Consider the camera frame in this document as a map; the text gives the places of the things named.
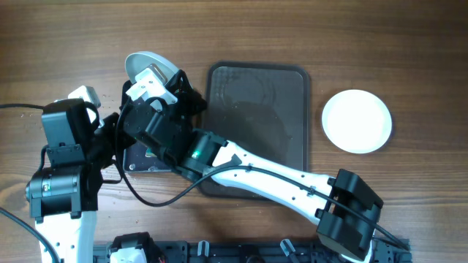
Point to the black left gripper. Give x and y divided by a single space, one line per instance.
112 122

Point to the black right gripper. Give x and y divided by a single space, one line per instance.
180 87

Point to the white plate top blue stain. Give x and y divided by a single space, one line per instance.
162 69

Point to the green yellow sponge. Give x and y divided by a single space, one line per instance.
149 153

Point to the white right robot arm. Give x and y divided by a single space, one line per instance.
344 208

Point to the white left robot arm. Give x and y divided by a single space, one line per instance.
63 197

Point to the small black water tray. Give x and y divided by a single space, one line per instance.
136 160

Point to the large brown serving tray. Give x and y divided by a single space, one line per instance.
263 108

